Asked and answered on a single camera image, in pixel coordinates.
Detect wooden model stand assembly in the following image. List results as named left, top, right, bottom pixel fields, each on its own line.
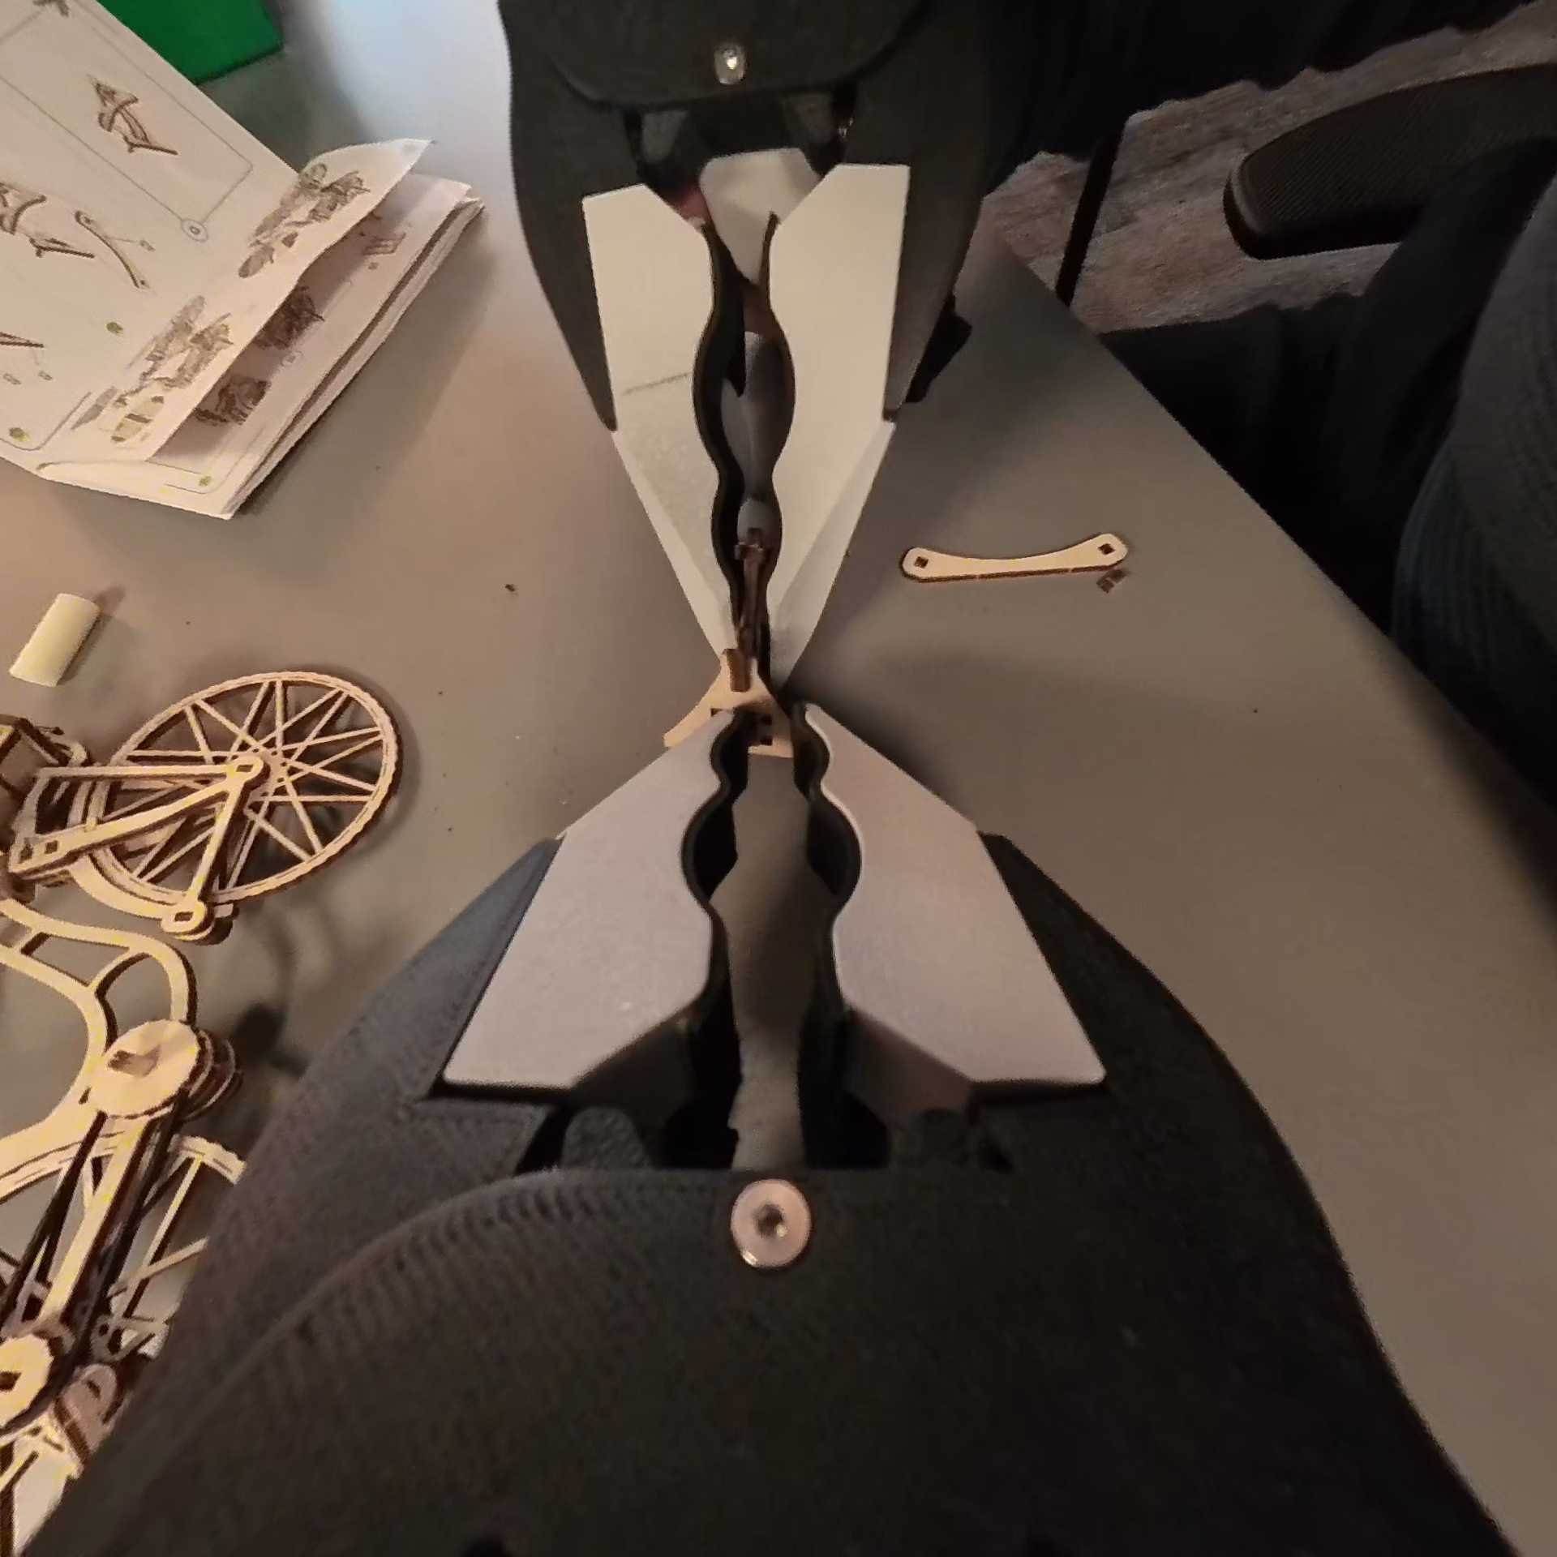
left=661, top=525, right=794, bottom=763

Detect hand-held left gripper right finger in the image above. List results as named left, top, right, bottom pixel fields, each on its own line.
left=793, top=703, right=1108, bottom=1115

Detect paper instruction booklet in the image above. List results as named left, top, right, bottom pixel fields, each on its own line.
left=0, top=0, right=483, bottom=523

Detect black chair armrest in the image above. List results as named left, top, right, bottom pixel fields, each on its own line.
left=1221, top=64, right=1557, bottom=260

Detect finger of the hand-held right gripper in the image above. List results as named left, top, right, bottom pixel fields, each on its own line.
left=756, top=162, right=913, bottom=681
left=581, top=181, right=748, bottom=670

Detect pale wax cylinder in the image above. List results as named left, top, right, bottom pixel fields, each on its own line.
left=9, top=592, right=101, bottom=694

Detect green object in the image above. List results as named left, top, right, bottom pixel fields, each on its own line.
left=94, top=0, right=285, bottom=88

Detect curved wooden strip part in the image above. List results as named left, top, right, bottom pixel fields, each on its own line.
left=900, top=533, right=1130, bottom=588

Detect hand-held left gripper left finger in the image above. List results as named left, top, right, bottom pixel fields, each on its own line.
left=440, top=713, right=746, bottom=1098

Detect wooden bicycle model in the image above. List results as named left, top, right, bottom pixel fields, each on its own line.
left=0, top=670, right=405, bottom=1536

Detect person's torso in knit sweater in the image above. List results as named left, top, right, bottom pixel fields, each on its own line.
left=1386, top=214, right=1557, bottom=805

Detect person's dark trousers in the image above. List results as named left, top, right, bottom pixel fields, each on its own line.
left=1095, top=292, right=1497, bottom=733

